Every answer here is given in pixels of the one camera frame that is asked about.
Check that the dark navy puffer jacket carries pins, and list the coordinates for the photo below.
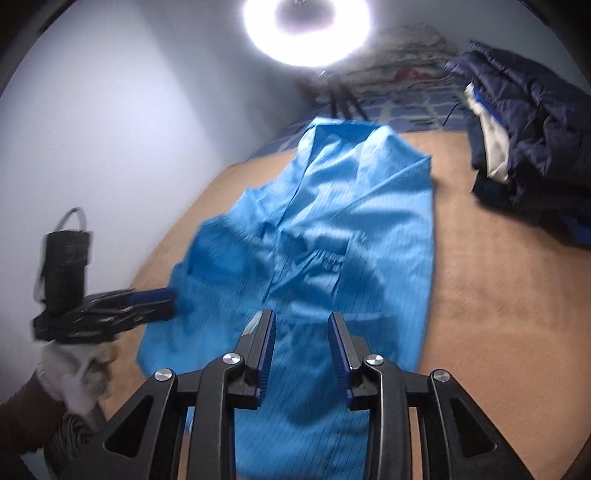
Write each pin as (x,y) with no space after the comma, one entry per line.
(548,123)

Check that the bright ring light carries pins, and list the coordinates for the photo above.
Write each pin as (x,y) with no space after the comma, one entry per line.
(309,34)

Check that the white folded garment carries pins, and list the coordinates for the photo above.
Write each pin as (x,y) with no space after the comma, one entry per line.
(495,137)

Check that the blue checkered bedsheet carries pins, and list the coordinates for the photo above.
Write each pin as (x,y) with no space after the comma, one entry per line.
(406,111)

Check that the left brown sleeve forearm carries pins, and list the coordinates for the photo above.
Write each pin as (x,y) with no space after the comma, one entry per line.
(29,418)

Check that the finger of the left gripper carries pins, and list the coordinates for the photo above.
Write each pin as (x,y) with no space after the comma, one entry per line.
(161,295)
(153,312)

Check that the black light tripod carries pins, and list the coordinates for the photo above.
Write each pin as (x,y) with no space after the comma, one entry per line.
(326,88)

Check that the tan bed blanket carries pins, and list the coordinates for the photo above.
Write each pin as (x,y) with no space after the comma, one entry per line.
(509,312)

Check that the blue pinstriped garment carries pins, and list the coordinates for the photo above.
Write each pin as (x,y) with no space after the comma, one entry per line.
(347,227)

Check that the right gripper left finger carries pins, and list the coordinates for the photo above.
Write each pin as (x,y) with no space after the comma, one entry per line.
(255,345)

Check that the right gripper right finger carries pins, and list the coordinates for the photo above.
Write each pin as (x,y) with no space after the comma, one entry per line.
(347,362)

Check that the left white-gloved hand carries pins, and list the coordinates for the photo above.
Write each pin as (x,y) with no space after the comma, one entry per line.
(78,375)

